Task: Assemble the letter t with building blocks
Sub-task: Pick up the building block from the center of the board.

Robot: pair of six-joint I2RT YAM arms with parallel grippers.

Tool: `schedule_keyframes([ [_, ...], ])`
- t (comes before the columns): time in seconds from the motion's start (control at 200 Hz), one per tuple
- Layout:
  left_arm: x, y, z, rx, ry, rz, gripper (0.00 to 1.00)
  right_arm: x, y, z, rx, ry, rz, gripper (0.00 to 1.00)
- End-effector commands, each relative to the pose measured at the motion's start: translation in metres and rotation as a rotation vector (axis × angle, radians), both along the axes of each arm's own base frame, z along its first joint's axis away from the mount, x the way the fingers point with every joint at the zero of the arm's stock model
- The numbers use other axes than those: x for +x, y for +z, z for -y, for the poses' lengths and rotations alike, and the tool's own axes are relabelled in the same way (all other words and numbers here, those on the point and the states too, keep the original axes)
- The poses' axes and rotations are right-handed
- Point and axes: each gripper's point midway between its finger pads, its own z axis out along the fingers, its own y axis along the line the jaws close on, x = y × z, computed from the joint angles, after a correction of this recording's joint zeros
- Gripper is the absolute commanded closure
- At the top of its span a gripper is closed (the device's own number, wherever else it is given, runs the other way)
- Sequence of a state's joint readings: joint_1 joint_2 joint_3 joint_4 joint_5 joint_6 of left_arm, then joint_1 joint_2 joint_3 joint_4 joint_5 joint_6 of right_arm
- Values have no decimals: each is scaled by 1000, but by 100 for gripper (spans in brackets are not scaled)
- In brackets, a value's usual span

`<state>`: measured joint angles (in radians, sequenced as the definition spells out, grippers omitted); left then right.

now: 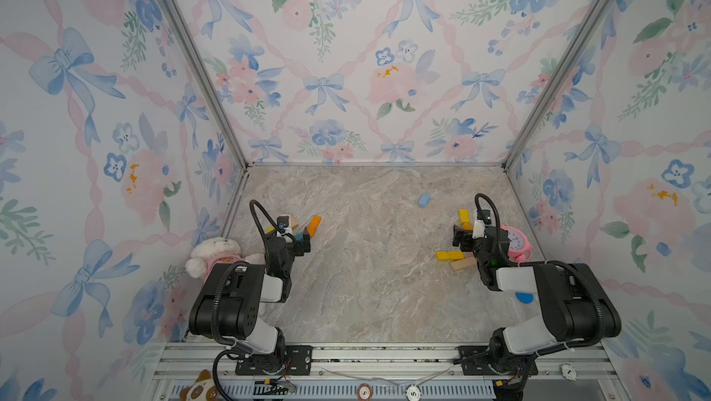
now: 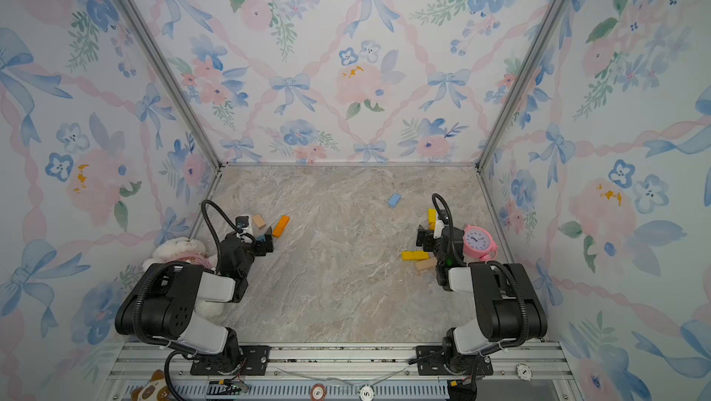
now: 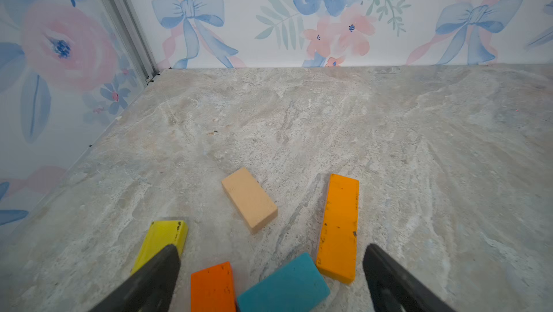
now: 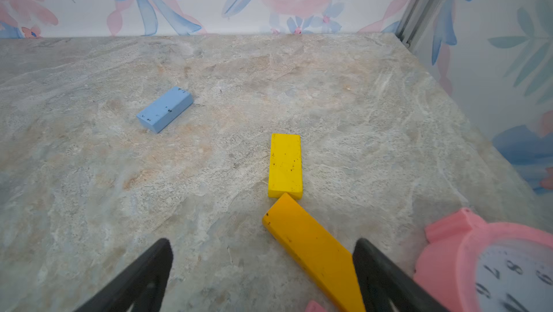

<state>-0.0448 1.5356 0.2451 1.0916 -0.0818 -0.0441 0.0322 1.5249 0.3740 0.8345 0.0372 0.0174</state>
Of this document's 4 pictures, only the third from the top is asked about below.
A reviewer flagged red-orange long block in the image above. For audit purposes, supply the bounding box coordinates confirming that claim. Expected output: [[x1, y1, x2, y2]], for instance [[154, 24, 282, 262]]
[[191, 262, 237, 312]]

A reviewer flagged lime yellow long block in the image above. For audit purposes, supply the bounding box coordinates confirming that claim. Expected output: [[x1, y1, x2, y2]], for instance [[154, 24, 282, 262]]
[[130, 220, 189, 275]]

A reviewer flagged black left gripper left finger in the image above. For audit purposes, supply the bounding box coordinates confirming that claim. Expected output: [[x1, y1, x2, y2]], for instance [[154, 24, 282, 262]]
[[92, 244, 181, 311]]

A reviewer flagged teal short block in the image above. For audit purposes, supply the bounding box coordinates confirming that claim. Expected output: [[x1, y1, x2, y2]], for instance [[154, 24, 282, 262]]
[[237, 253, 330, 311]]

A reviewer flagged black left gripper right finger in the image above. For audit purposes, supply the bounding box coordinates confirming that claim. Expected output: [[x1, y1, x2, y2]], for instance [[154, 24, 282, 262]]
[[363, 244, 454, 312]]

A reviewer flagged amber orange long block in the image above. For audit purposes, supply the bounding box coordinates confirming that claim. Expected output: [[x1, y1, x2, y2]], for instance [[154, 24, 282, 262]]
[[315, 174, 359, 285]]

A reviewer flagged beige short block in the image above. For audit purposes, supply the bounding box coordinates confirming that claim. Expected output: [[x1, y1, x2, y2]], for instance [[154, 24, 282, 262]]
[[222, 167, 278, 234]]

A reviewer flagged aluminium corner post left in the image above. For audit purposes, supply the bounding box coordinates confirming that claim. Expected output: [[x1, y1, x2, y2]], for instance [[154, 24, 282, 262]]
[[102, 0, 159, 86]]

